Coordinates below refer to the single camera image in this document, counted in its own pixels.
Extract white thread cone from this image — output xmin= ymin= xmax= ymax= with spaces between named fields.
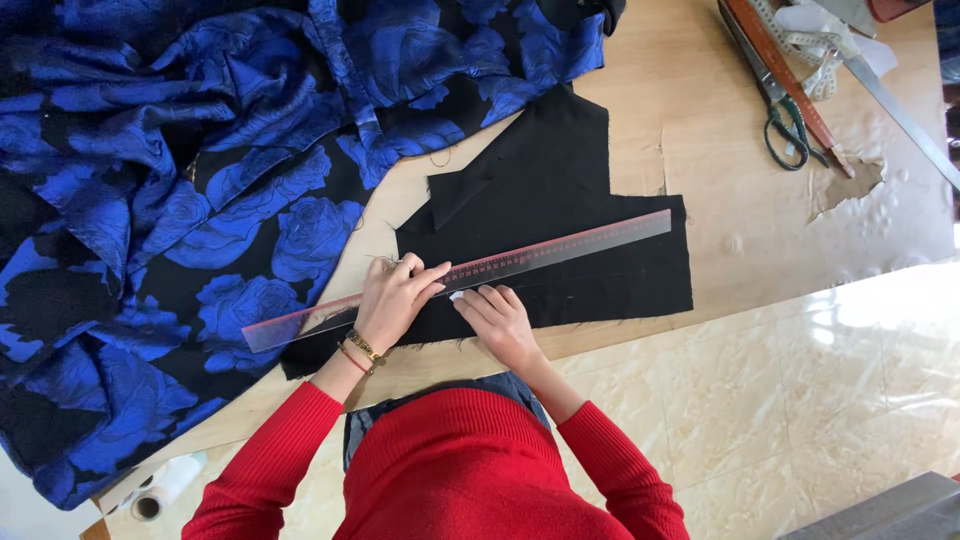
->
xmin=129 ymin=450 xmax=210 ymax=523
xmin=101 ymin=471 xmax=155 ymax=517

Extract gold bracelet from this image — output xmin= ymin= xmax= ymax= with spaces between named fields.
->
xmin=345 ymin=328 xmax=387 ymax=367

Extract black fabric piece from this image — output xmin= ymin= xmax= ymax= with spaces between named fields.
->
xmin=279 ymin=82 xmax=695 ymax=381

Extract brown wooden ruler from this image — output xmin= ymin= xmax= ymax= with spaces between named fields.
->
xmin=723 ymin=0 xmax=857 ymax=180

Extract blue rose patterned fabric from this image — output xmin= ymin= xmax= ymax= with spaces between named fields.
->
xmin=0 ymin=0 xmax=607 ymax=512

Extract blue jeans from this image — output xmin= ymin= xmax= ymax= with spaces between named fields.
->
xmin=343 ymin=371 xmax=553 ymax=474

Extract green handled scissors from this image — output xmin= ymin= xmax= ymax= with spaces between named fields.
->
xmin=716 ymin=0 xmax=831 ymax=173

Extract person's right hand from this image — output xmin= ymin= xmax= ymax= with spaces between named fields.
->
xmin=452 ymin=283 xmax=544 ymax=372

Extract white measuring tape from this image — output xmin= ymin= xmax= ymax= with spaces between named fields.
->
xmin=750 ymin=0 xmax=861 ymax=103

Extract person's left hand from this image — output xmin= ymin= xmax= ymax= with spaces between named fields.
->
xmin=351 ymin=253 xmax=454 ymax=355

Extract clear plastic ruler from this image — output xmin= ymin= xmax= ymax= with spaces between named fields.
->
xmin=241 ymin=208 xmax=673 ymax=354

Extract grey metal surface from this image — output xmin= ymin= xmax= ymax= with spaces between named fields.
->
xmin=778 ymin=471 xmax=960 ymax=540

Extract long metal ruler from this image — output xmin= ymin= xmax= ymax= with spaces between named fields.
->
xmin=817 ymin=30 xmax=960 ymax=192

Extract reddish brown object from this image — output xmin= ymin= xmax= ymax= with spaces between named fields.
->
xmin=866 ymin=0 xmax=933 ymax=24

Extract red knit sweater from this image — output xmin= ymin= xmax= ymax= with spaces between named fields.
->
xmin=181 ymin=381 xmax=691 ymax=540

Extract red string bracelet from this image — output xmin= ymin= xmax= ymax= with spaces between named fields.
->
xmin=336 ymin=341 xmax=375 ymax=377

